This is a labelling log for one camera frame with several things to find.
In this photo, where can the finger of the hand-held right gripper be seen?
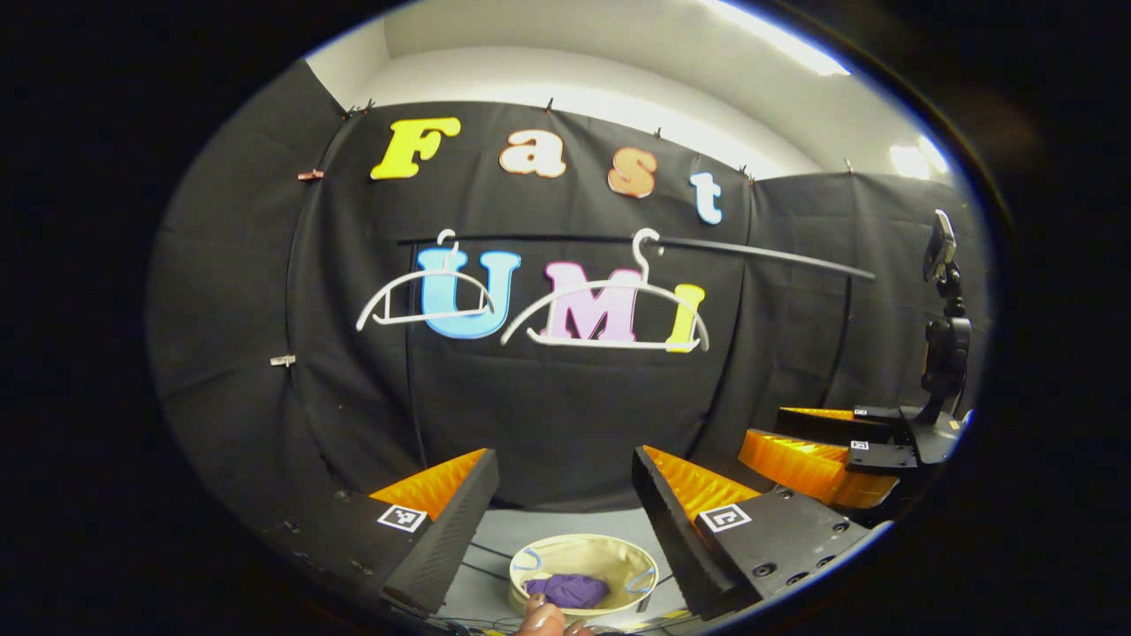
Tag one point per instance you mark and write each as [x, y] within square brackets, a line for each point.
[822, 428]
[879, 457]

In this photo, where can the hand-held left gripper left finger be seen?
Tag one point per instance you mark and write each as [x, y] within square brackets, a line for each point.
[451, 534]

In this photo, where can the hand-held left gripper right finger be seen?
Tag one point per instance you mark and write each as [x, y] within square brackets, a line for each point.
[667, 530]

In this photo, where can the cream fabric laundry hamper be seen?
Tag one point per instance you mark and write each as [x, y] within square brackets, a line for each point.
[601, 552]

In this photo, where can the white plastic hanger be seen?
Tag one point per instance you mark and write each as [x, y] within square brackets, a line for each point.
[601, 342]
[433, 315]

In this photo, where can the small ceiling light panel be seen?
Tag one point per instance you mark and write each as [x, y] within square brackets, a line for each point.
[914, 159]

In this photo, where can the black backdrop cloth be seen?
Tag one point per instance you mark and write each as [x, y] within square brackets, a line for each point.
[247, 309]

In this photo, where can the black clothes rail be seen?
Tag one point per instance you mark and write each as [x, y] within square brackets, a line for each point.
[778, 257]

